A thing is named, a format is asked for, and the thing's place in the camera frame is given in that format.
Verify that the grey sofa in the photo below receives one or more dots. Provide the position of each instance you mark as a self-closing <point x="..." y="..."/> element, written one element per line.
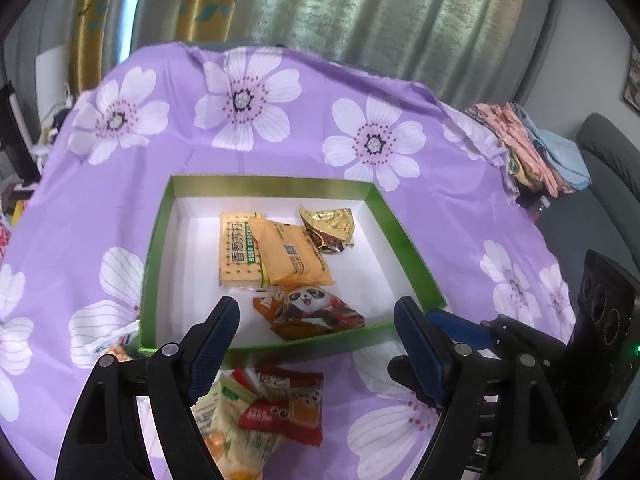
<point x="605" y="170"/>

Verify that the yellow deer print curtain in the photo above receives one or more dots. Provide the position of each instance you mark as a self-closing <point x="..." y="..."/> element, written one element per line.
<point x="95" y="15"/>
<point x="205" y="0"/>

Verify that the stack of folded clothes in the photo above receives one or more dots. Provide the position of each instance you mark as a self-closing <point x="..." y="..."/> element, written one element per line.
<point x="520" y="145"/>

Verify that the gold and black snack packet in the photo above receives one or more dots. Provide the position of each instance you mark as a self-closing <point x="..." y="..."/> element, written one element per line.
<point x="327" y="225"/>

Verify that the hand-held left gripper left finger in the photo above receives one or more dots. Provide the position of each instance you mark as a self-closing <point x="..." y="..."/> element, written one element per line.
<point x="215" y="340"/>

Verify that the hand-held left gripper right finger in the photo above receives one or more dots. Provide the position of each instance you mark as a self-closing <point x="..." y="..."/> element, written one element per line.
<point x="420" y="350"/>

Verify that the framed wall picture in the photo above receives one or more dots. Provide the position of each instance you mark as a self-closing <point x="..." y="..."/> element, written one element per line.
<point x="632" y="92"/>

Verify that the small red snack packet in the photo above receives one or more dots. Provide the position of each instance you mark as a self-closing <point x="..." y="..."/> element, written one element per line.
<point x="262" y="414"/>

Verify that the purple floral bed sheet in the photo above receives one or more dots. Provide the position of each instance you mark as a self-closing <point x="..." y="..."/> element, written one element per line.
<point x="310" y="125"/>

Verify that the peanut snack packet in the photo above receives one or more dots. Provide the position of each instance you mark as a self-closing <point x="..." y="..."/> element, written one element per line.
<point x="112" y="345"/>

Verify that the plain orange snack packet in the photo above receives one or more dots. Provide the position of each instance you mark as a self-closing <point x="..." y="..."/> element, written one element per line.
<point x="290" y="255"/>

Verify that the beige packet with red edges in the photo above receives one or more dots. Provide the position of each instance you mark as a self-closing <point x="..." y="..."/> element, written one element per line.
<point x="287" y="382"/>

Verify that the orange panda snack packet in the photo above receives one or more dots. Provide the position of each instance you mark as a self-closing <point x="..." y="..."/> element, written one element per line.
<point x="310" y="310"/>

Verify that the black upright vacuum cleaner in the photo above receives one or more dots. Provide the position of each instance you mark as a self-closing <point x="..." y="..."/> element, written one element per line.
<point x="17" y="145"/>

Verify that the green cracker packet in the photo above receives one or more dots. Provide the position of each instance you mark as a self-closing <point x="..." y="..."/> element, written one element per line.
<point x="237" y="250"/>

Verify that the grey green textured curtain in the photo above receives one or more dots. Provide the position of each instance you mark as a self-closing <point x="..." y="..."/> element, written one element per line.
<point x="400" y="20"/>

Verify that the white air purifier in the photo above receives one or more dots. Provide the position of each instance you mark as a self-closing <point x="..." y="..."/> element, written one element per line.
<point x="50" y="75"/>

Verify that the pile of dark clutter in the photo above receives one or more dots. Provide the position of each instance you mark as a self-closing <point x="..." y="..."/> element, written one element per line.
<point x="52" y="125"/>

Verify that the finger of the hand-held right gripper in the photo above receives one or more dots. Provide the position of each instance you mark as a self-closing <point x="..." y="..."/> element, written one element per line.
<point x="455" y="324"/>
<point x="402" y="370"/>

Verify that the green cardboard box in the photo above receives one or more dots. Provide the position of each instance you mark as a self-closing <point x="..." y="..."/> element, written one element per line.
<point x="200" y="270"/>

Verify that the pale yellow snack packet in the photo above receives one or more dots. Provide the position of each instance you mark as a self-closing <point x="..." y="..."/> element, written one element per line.
<point x="235" y="435"/>

